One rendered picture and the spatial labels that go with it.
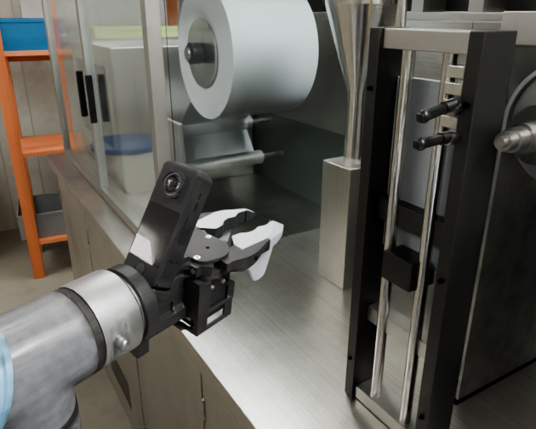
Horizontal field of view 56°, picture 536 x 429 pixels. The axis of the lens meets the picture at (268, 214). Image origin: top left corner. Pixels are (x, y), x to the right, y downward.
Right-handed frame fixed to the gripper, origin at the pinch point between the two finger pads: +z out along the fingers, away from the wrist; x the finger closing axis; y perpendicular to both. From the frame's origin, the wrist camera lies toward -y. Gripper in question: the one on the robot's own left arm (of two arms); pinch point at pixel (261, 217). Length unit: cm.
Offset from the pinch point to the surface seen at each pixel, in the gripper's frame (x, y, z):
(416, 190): 11.8, -3.1, 16.0
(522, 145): 22.3, -12.8, 12.1
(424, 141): 14.5, -12.3, 5.5
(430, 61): -9, -11, 70
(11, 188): -298, 134, 121
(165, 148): -46, 11, 29
